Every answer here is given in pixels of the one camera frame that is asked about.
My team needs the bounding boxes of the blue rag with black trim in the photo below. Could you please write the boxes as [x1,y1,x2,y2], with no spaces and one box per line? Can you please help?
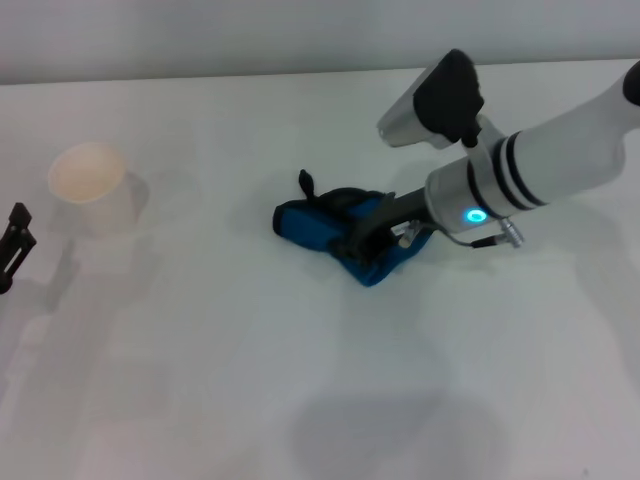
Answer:
[272,169,434,289]

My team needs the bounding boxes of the white paper cup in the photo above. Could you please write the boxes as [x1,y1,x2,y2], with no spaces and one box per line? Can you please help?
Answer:
[47,142,136,237]

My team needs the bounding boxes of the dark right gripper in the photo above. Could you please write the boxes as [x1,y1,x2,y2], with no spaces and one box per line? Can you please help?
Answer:
[329,187,432,265]

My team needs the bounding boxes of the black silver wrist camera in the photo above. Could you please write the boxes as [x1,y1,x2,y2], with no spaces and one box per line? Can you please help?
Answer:
[377,48,487,150]

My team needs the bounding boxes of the thin cable with metal connector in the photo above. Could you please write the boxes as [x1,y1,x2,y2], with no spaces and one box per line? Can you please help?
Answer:
[397,217,527,250]

